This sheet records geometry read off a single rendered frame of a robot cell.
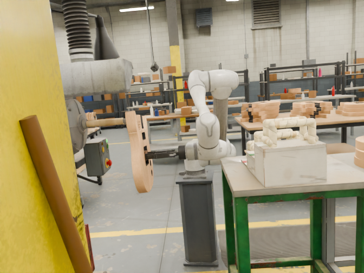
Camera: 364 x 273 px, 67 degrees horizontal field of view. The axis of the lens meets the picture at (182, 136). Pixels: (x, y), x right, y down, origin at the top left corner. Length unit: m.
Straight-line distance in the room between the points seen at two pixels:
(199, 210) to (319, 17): 12.24
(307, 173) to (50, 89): 1.09
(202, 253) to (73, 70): 1.67
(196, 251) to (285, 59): 11.38
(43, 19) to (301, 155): 1.07
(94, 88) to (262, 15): 12.03
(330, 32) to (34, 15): 13.57
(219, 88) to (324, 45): 12.01
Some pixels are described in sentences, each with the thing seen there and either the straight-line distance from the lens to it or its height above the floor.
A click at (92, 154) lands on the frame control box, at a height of 1.05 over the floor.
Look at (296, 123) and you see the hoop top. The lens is 1.26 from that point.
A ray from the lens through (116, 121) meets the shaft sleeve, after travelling 1.39.
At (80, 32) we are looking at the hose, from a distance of 1.33.
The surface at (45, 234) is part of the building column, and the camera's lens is 0.45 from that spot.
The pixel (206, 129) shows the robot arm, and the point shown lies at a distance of 1.25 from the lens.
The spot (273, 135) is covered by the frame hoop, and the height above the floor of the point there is 1.15.
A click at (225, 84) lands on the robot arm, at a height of 1.38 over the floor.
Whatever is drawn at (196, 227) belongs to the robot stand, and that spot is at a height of 0.32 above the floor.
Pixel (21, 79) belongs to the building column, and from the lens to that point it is 0.42.
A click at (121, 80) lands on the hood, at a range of 1.23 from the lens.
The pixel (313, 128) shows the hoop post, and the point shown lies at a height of 1.17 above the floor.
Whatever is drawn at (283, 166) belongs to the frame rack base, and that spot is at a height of 1.02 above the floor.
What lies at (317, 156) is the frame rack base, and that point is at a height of 1.05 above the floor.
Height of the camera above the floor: 1.38
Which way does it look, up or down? 10 degrees down
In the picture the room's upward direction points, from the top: 5 degrees counter-clockwise
